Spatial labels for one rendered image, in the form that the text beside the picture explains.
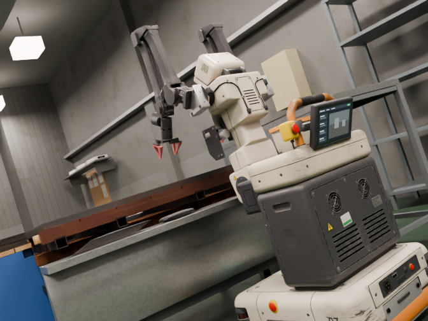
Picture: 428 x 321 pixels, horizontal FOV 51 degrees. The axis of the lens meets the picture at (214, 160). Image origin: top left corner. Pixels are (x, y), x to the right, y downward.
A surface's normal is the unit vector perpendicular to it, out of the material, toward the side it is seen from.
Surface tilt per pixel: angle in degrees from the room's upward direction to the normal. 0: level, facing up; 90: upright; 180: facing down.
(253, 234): 90
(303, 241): 90
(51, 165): 90
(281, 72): 90
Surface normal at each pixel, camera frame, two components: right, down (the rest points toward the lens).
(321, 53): -0.74, 0.22
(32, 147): 0.59, -0.23
